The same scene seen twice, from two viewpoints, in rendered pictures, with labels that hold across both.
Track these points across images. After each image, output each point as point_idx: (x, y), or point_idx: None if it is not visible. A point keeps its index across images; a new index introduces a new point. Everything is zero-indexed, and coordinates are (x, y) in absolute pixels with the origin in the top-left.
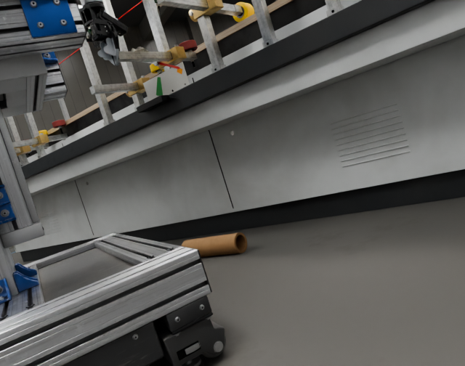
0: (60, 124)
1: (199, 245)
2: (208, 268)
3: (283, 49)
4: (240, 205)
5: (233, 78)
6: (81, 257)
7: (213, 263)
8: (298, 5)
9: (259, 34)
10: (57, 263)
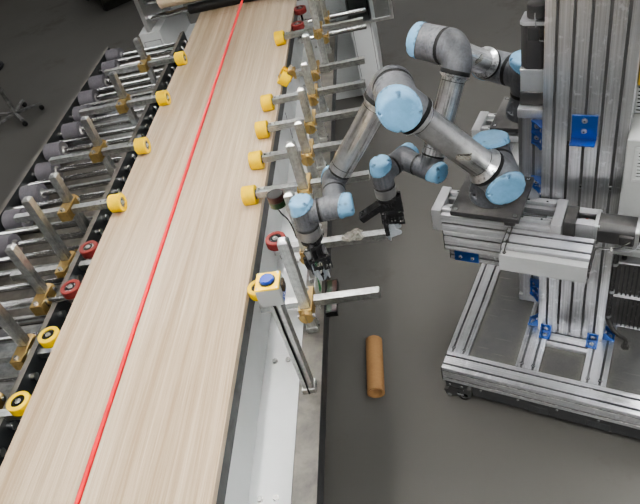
0: None
1: (381, 369)
2: (406, 353)
3: None
4: None
5: (330, 231)
6: (490, 342)
7: (395, 356)
8: (270, 174)
9: (267, 207)
10: (503, 355)
